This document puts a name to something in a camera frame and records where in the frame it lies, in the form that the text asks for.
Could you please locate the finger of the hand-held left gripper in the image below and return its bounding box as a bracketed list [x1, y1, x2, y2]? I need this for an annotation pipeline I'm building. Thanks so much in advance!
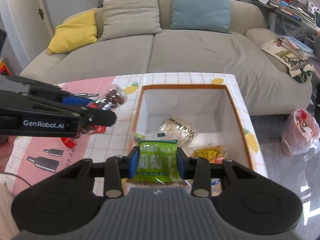
[0, 76, 94, 107]
[0, 91, 117, 128]

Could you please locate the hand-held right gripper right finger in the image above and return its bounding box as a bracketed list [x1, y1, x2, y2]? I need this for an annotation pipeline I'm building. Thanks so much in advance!
[176, 146, 258, 197]

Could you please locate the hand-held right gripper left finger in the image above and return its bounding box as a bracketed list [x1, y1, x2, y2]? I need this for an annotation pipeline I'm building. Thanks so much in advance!
[54, 146, 140, 197]

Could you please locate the green raisin packet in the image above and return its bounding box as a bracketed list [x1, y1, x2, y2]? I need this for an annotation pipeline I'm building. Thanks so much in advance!
[130, 132, 194, 189]

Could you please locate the red date packet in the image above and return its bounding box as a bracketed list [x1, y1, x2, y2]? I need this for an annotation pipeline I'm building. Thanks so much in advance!
[61, 84, 128, 148]

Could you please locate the yellow snack packet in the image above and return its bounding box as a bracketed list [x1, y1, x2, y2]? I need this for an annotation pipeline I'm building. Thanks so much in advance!
[191, 145, 227, 164]

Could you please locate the clear round biscuit packet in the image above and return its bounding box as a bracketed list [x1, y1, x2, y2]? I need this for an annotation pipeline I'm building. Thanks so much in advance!
[161, 116, 197, 145]

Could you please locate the orange cardboard box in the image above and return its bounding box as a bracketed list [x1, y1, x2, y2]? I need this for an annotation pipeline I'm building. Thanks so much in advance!
[129, 84, 252, 198]

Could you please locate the printed lemon tablecloth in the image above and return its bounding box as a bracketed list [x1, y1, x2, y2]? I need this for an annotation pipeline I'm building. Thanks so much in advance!
[0, 72, 268, 200]

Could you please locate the yellow pillow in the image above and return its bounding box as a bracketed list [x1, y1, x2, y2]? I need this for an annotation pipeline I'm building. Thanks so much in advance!
[47, 10, 98, 55]

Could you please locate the red box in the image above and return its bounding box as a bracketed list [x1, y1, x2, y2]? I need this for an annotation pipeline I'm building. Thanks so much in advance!
[0, 57, 12, 77]

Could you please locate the beige pillow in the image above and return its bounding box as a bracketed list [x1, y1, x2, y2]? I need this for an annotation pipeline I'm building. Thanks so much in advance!
[99, 0, 163, 42]

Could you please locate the cream door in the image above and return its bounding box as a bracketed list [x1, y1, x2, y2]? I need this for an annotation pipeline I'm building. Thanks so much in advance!
[4, 0, 57, 67]

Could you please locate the beige sofa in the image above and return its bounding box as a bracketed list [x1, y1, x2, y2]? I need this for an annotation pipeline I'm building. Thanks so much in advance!
[19, 0, 313, 117]

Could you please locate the trash bin with pink bag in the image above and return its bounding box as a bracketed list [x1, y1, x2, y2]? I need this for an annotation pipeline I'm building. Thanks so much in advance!
[280, 109, 320, 157]

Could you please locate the open magazine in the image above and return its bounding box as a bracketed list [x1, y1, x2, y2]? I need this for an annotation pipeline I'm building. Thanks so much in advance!
[260, 39, 310, 70]

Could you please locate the blue pillow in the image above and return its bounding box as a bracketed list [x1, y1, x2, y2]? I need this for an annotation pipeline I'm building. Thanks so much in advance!
[169, 0, 232, 34]

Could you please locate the printed tote bag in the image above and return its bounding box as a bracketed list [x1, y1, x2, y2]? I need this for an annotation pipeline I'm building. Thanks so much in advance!
[289, 64, 315, 83]

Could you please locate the stack of books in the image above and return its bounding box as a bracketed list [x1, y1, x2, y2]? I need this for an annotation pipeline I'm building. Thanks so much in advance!
[276, 35, 315, 60]

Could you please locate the white study desk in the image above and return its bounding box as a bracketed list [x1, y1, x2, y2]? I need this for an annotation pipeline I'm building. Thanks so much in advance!
[251, 0, 320, 40]

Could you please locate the pile of books and papers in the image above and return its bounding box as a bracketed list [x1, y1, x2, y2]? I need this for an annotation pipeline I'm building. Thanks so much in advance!
[250, 0, 320, 30]

